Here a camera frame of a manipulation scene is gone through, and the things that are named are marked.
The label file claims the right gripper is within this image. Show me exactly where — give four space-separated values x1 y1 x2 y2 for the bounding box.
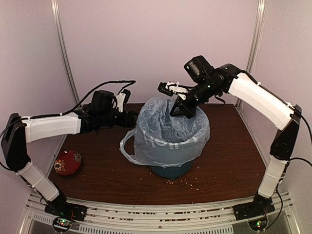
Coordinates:
170 79 220 118

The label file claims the translucent blue plastic trash bag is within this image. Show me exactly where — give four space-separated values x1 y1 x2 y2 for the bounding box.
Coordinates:
120 97 210 168

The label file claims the teal plastic trash bin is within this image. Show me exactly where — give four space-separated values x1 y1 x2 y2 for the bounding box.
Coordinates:
150 160 194 181

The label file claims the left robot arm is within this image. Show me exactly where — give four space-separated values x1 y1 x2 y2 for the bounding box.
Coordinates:
0 90 138 216

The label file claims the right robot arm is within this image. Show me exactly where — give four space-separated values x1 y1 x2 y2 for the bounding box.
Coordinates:
164 56 302 215

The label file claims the red floral bowl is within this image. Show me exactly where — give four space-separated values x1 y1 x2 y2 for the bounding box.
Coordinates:
54 150 82 176

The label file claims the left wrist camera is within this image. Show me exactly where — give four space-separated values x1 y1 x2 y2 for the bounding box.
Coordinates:
116 89 131 113

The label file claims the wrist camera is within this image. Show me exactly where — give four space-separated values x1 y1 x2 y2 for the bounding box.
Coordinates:
116 89 131 113
157 81 188 100

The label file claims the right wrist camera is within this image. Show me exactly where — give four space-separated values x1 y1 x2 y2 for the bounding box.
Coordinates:
157 81 188 100

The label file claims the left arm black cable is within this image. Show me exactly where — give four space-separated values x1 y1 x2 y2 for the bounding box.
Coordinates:
0 79 137 169

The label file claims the right aluminium frame post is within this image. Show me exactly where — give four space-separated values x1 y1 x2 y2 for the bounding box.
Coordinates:
235 0 266 109

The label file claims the aluminium frame post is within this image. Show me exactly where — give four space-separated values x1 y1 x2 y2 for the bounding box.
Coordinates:
235 0 266 109
51 0 80 104

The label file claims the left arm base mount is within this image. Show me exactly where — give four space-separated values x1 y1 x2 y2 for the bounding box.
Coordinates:
44 202 87 233

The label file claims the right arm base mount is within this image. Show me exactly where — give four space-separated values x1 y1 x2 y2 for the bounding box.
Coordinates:
233 202 275 232

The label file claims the left aluminium frame post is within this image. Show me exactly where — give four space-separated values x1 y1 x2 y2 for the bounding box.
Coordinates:
51 0 80 104

